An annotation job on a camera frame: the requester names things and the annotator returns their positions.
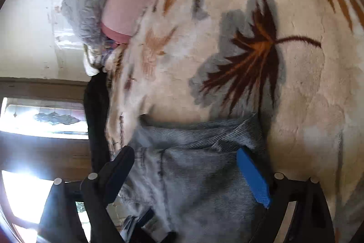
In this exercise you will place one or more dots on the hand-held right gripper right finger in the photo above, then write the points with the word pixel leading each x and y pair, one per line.
pixel 253 177

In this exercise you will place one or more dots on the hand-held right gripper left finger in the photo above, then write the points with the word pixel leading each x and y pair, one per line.
pixel 116 183

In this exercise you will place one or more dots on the grey-blue denim pants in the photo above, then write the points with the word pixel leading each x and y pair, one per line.
pixel 199 174

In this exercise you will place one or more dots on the black garment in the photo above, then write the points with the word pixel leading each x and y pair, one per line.
pixel 96 117

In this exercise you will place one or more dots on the stained glass window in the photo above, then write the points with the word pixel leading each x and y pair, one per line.
pixel 42 117

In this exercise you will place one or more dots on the wooden window frame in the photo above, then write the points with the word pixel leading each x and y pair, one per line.
pixel 42 152

